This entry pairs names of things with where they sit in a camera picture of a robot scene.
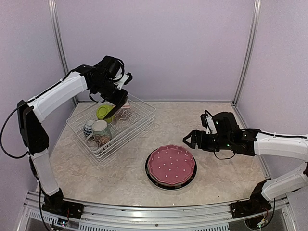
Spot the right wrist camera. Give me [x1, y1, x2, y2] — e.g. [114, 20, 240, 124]
[200, 110, 216, 134]

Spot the lime green bowl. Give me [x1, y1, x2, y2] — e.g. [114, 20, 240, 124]
[96, 104, 115, 123]

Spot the right aluminium corner post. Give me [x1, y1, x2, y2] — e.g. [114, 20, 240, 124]
[232, 0, 262, 107]

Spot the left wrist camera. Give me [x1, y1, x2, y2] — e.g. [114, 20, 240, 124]
[115, 72, 133, 90]

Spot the left aluminium corner post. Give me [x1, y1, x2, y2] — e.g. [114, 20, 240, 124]
[47, 0, 79, 106]

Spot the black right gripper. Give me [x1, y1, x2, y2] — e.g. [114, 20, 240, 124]
[183, 129, 232, 152]

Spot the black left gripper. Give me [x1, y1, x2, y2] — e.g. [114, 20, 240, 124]
[93, 78, 128, 106]

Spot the aluminium front rail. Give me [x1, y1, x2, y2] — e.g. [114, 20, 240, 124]
[24, 191, 295, 231]

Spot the blue white patterned cup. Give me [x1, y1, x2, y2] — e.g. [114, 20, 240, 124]
[83, 120, 96, 138]

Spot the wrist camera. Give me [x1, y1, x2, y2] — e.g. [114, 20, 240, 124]
[115, 72, 133, 90]
[200, 110, 216, 134]

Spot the red white patterned bowl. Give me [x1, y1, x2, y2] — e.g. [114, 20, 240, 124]
[122, 102, 131, 108]

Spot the pink dotted scalloped plate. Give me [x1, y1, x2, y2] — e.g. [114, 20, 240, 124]
[145, 144, 196, 186]

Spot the black rimmed striped plate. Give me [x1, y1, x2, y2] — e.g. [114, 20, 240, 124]
[145, 155, 197, 191]

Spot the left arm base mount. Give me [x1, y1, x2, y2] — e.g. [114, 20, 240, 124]
[42, 189, 84, 219]

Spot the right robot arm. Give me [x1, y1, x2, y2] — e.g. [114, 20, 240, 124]
[182, 111, 308, 214]

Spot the white wire dish rack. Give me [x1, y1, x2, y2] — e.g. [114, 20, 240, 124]
[66, 94, 156, 164]

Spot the seashell print mug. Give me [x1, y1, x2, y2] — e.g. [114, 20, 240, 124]
[86, 120, 112, 148]

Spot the aluminium corner post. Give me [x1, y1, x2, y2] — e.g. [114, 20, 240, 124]
[232, 0, 262, 107]
[47, 0, 79, 106]

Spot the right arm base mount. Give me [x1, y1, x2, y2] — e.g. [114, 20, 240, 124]
[230, 180, 272, 218]

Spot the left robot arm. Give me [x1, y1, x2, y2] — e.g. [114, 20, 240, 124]
[13, 56, 133, 214]

